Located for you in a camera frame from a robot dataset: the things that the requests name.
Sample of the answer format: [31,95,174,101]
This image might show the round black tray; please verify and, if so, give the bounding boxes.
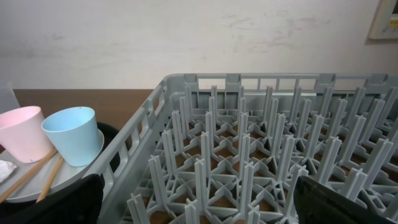
[1,122,119,218]

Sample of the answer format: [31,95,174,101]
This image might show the white wall panel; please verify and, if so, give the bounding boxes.
[368,0,397,40]

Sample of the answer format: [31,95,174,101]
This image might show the blue plastic cup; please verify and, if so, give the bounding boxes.
[41,106,101,167]

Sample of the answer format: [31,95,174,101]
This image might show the grey dishwasher rack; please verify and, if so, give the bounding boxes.
[90,73,397,223]

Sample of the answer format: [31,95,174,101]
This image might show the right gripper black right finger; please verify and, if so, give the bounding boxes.
[294,175,393,224]

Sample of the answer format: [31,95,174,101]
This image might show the white tissue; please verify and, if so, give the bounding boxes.
[0,160,17,183]

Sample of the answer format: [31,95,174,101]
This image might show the pink plastic cup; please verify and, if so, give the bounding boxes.
[1,106,53,164]

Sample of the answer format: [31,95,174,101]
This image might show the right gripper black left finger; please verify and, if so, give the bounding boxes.
[1,174,103,224]

